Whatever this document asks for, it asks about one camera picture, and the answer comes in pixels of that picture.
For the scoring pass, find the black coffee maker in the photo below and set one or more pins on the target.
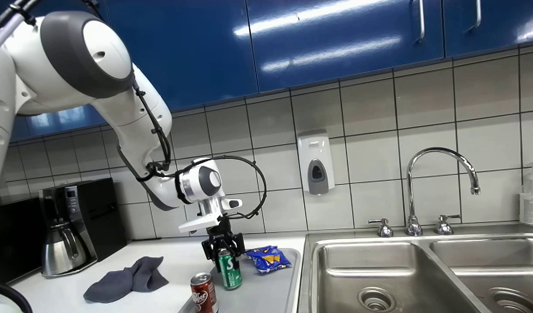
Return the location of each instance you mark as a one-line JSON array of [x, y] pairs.
[[93, 209]]

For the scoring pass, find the steel coffee carafe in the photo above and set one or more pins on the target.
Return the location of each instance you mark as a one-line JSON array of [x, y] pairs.
[[63, 251]]

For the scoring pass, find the black microwave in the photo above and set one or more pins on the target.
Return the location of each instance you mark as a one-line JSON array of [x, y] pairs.
[[21, 239]]

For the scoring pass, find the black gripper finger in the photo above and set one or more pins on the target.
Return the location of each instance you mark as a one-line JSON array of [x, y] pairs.
[[209, 251], [240, 244]]

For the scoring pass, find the blue chips bag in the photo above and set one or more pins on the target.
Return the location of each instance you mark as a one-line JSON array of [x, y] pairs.
[[268, 260]]

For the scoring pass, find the white soap dispenser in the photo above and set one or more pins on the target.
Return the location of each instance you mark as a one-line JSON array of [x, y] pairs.
[[317, 166]]

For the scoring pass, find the dark grey cloth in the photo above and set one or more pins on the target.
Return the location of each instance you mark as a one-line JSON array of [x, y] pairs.
[[141, 277]]

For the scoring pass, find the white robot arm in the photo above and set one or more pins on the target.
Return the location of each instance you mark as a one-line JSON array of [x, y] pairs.
[[70, 58]]

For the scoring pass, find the stainless steel double sink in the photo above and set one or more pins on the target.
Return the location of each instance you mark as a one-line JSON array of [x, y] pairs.
[[462, 274]]

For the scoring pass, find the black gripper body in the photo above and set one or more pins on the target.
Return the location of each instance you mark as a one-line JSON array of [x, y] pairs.
[[223, 237]]

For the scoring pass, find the green soda can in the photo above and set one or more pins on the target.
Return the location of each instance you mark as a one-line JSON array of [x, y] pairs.
[[230, 270]]

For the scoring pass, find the blue upper cabinets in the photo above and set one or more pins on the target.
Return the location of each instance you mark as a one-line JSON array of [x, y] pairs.
[[200, 53]]

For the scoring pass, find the red soda can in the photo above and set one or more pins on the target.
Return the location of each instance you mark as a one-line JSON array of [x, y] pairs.
[[204, 295]]

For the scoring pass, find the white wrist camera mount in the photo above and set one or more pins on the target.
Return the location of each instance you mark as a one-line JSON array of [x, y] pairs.
[[211, 213]]

